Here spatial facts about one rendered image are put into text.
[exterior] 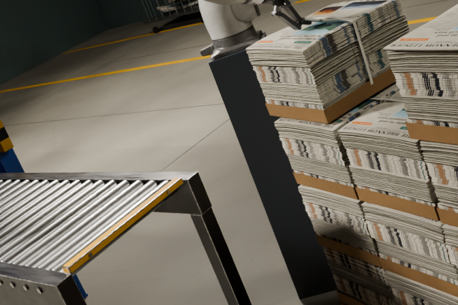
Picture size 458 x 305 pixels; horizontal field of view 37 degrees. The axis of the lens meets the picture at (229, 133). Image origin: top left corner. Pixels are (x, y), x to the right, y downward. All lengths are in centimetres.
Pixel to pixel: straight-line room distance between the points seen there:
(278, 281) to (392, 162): 125
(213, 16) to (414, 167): 94
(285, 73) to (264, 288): 118
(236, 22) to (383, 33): 56
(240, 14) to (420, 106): 93
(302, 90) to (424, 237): 51
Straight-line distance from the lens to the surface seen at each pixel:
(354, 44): 194
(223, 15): 232
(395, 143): 170
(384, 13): 201
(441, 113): 154
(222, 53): 234
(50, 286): 175
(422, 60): 151
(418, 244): 185
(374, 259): 206
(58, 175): 252
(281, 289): 283
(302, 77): 189
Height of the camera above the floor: 149
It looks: 18 degrees down
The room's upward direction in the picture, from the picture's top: 21 degrees counter-clockwise
